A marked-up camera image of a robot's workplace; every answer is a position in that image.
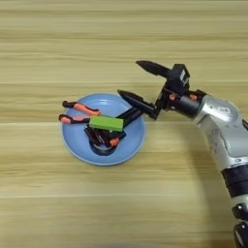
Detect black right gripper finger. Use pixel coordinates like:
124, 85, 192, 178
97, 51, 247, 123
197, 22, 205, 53
135, 59, 171, 78
116, 88, 160, 121

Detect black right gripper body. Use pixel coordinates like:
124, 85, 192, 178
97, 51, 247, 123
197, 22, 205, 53
154, 81, 207, 119

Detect green rectangular block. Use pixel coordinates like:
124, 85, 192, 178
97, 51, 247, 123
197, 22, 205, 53
88, 114, 126, 133

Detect black tape roll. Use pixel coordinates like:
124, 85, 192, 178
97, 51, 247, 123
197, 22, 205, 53
89, 140, 119, 157

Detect blue round plate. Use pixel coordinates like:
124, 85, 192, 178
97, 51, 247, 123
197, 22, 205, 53
61, 92, 146, 167

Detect orange black handled pliers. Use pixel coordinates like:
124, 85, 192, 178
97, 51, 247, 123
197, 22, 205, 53
58, 100, 102, 126

